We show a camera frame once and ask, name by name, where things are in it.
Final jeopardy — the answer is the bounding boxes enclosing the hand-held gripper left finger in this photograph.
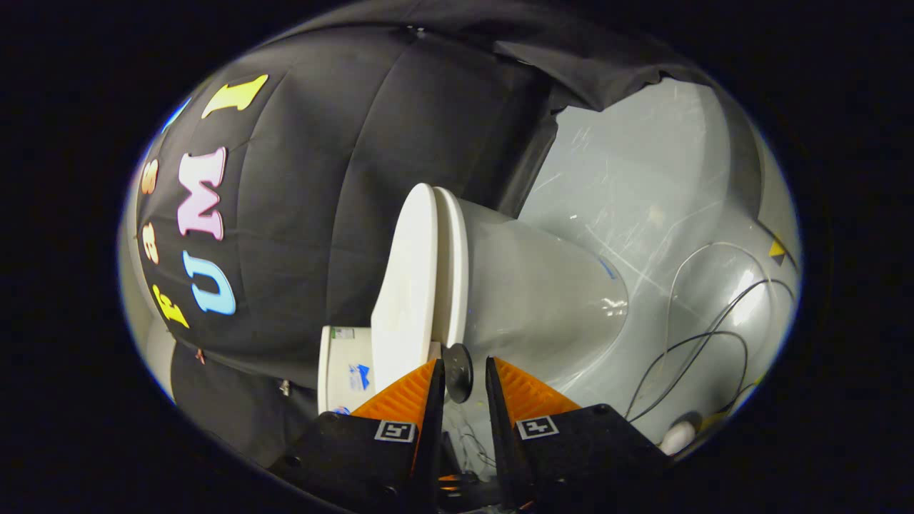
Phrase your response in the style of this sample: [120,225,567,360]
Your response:
[268,358,447,514]

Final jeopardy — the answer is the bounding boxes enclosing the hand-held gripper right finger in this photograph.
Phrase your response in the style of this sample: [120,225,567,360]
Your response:
[486,357,672,512]

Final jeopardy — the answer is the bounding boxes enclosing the black round lid handle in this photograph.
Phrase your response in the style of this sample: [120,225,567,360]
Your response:
[441,343,474,404]

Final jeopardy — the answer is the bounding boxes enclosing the white toilet lid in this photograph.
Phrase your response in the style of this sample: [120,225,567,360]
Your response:
[370,183,441,393]

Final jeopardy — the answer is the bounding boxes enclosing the white ceramic toilet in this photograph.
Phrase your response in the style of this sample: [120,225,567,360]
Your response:
[318,184,630,416]

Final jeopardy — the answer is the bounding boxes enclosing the small white rounded object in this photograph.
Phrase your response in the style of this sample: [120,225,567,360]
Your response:
[660,420,698,456]

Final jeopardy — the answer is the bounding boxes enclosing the black backdrop cloth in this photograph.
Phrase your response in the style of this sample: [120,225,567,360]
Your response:
[134,0,715,468]

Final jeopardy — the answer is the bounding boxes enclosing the thin black floor cables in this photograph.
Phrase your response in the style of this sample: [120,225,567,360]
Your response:
[625,241,797,423]

